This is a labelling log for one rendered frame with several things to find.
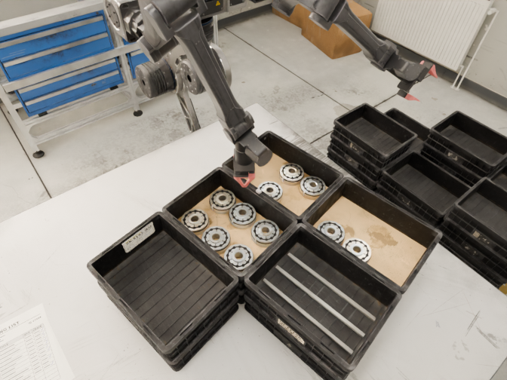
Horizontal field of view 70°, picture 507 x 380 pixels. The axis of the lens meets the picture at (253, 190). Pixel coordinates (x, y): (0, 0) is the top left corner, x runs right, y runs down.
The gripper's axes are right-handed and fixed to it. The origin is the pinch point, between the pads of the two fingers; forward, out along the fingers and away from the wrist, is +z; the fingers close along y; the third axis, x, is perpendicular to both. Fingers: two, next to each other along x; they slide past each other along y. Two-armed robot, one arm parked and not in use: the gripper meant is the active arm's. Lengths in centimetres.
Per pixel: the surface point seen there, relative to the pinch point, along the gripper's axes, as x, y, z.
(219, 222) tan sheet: 9.4, -1.4, 23.4
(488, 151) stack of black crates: -149, 70, 58
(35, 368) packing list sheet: 68, -48, 36
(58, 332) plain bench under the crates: 64, -37, 36
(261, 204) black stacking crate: -6.6, 1.6, 17.0
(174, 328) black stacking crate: 22, -41, 23
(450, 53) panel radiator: -194, 217, 79
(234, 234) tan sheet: 3.7, -7.4, 23.3
